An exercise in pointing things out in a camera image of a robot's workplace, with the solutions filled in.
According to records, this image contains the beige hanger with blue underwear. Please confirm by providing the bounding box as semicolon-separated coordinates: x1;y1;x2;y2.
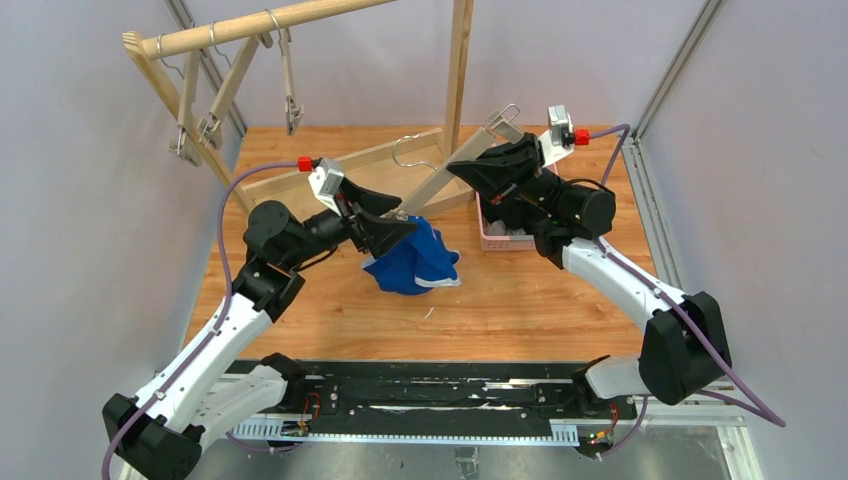
384;103;525;223

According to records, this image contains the grey white underwear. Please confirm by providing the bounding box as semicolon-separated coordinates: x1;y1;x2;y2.
485;220;526;237

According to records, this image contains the blue underwear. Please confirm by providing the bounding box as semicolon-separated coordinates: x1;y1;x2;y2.
361;216;461;296

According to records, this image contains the beige hanger with black underwear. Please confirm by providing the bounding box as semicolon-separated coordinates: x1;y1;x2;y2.
266;9;304;136

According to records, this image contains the black underwear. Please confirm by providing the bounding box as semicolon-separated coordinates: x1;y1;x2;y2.
480;198;543;230

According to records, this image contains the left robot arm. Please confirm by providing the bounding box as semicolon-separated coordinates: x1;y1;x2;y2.
101;200;418;479

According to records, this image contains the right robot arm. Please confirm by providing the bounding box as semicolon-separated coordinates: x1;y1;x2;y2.
388;129;733;409

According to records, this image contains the empty beige hanger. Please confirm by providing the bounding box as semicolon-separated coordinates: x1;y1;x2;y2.
156;34;203;167

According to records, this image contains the pink plastic basket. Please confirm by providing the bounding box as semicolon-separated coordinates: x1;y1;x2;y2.
475;134;550;239

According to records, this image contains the wooden clothes rack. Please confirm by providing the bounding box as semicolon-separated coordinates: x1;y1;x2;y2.
122;1;474;213

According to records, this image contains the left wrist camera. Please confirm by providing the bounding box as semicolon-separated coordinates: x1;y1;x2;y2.
308;158;345;216

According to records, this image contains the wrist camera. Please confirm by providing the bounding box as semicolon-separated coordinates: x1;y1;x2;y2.
538;105;575;167
308;158;345;216

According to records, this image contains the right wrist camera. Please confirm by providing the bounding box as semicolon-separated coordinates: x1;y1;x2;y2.
538;105;575;167

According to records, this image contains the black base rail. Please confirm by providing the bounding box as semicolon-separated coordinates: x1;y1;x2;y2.
233;360;639;445

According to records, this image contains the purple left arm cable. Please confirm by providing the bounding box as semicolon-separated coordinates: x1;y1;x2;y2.
100;156;314;480

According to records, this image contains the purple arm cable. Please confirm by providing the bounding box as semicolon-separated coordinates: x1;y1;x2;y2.
100;156;314;480
574;124;787;458

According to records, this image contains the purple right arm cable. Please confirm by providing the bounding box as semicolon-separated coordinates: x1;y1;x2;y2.
574;124;787;458

